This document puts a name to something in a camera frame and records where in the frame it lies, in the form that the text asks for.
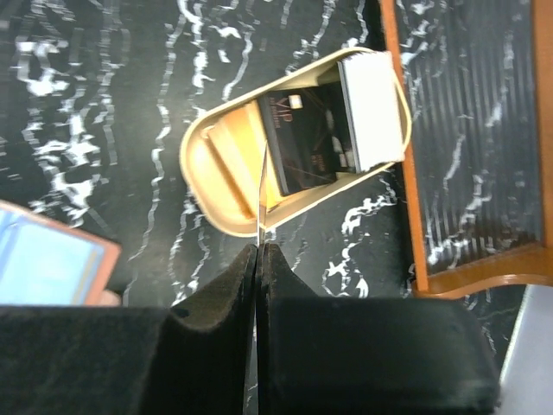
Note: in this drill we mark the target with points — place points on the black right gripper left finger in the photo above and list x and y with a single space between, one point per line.
188 359

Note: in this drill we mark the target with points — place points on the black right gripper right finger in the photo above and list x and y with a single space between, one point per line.
344 355

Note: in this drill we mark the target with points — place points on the pink leather card holder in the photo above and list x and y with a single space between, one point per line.
46 262

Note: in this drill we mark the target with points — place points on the beige card tray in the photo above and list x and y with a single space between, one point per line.
221 156

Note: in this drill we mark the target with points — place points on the white card stack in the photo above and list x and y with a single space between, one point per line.
368 83

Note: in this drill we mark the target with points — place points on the orange wooden shelf rack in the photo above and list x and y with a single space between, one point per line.
477 77

